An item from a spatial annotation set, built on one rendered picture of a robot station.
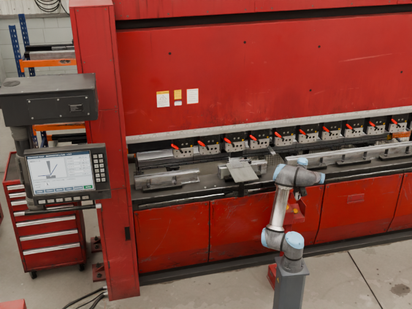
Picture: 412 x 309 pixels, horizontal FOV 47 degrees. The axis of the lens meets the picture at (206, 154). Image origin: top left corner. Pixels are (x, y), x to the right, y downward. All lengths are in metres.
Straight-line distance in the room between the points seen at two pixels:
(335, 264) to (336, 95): 1.52
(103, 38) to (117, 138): 0.67
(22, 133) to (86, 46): 0.62
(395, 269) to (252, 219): 1.37
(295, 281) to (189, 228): 1.06
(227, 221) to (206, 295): 0.62
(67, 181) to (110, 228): 0.80
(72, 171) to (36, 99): 0.47
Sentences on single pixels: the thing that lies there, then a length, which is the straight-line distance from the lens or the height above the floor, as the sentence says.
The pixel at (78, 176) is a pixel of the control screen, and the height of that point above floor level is 1.41.
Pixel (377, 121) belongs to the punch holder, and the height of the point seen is 1.24.
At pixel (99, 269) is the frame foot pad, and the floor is 0.05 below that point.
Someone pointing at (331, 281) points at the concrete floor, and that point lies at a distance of 4.27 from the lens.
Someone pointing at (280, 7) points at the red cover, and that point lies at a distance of 3.37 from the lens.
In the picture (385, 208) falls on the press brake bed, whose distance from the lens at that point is 4.50.
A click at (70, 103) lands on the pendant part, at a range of 2.69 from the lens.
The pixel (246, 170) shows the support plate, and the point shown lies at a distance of 3.65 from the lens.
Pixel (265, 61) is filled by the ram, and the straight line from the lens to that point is 3.45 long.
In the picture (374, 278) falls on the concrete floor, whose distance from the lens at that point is 4.41.
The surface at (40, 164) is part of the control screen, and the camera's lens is 2.85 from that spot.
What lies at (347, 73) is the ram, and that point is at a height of 1.67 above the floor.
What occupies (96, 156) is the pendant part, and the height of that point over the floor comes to 1.54.
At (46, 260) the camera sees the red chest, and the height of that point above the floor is 0.21.
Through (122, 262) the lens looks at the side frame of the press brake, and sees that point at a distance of 3.79.
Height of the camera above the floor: 2.88
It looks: 29 degrees down
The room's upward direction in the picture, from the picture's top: straight up
